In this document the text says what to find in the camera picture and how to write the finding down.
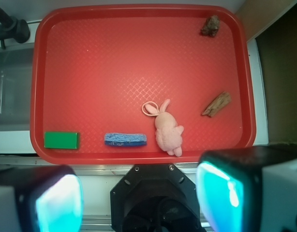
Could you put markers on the red plastic tray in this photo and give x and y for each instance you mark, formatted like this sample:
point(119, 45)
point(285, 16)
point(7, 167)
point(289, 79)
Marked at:
point(94, 67)

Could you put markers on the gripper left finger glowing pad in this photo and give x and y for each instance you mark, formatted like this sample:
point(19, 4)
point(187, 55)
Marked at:
point(40, 199)

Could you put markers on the blue sponge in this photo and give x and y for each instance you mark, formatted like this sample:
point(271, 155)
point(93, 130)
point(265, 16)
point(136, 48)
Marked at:
point(125, 139)

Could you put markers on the pink plush bunny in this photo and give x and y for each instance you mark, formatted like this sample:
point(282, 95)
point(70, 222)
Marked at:
point(168, 133)

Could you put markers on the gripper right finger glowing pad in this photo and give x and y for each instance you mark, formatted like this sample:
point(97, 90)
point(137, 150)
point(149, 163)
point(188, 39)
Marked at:
point(250, 189)

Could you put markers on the green rectangular block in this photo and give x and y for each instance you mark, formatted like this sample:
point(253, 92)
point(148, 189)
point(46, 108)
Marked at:
point(61, 140)

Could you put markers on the grey sink faucet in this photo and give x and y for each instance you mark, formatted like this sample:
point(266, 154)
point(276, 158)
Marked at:
point(13, 28)

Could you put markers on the brown rock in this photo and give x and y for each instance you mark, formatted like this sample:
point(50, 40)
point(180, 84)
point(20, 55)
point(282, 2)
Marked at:
point(211, 26)

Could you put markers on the brown wood chip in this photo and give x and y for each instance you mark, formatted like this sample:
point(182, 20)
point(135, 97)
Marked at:
point(217, 104)

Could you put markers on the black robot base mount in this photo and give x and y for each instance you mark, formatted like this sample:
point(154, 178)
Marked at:
point(155, 198)

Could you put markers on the grey sink basin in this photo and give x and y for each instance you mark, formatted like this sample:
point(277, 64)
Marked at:
point(15, 89)

